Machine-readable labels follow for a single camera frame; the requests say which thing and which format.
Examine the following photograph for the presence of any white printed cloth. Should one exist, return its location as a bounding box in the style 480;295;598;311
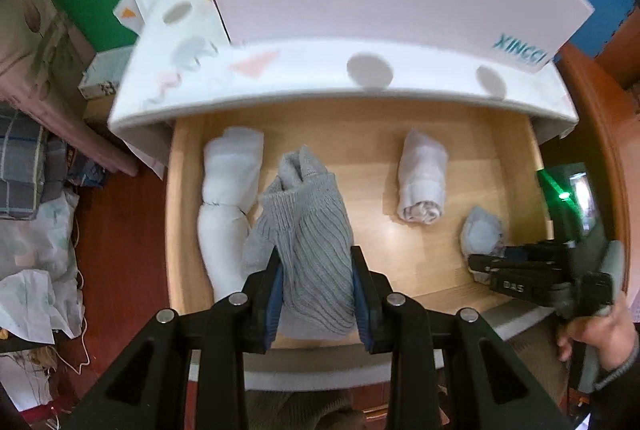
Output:
0;190;86;346

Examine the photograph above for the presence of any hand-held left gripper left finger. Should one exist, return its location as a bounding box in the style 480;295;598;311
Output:
62;245;286;430

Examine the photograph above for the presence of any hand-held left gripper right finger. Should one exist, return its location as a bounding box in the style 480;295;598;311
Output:
350;245;576;430

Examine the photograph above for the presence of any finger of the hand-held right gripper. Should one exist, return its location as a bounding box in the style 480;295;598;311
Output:
468;254;571;283
502;242;571;261

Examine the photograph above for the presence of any grey plaid quilt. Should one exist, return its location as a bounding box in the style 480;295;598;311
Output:
0;105;68;221

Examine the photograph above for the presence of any pink floral fabric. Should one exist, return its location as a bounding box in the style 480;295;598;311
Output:
0;0;141;176

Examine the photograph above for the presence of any small light blue box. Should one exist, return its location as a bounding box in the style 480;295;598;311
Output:
79;47;136;100

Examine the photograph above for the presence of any person's right forearm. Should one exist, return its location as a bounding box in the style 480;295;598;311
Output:
590;347;640;411

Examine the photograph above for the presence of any blue printed bag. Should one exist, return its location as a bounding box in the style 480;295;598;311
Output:
65;145;108;188

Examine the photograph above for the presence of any cream cloth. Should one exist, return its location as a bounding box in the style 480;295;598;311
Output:
0;335;66;411

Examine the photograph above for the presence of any grey ribbed knit garment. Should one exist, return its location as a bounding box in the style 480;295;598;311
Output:
241;146;357;340

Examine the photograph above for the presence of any white underwear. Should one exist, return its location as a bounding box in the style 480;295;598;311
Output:
397;129;448;225

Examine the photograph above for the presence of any wooden drawer with white front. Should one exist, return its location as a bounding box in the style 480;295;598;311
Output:
165;102;571;391

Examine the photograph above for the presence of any white long garment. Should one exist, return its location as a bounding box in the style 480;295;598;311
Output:
196;126;265;303

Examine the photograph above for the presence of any white cable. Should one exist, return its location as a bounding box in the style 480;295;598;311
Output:
50;210;93;430

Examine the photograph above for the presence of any person's right hand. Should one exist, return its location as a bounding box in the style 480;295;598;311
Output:
555;295;640;373

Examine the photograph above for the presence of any orange wooden furniture board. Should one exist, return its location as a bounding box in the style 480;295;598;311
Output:
540;0;640;321

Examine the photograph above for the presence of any light blue floral underwear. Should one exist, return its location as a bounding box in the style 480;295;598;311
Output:
460;205;506;283

